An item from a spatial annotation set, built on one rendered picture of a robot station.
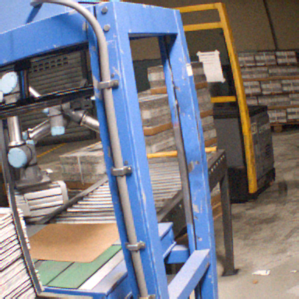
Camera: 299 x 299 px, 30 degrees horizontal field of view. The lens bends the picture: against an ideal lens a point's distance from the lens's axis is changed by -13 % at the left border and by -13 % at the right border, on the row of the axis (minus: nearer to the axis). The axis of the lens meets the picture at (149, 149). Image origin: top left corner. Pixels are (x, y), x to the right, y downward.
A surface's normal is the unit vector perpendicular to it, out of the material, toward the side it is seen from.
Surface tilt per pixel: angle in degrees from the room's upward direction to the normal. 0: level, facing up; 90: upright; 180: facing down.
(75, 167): 90
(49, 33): 90
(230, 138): 90
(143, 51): 90
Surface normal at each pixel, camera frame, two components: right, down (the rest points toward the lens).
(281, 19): -0.29, 0.19
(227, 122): -0.56, 0.21
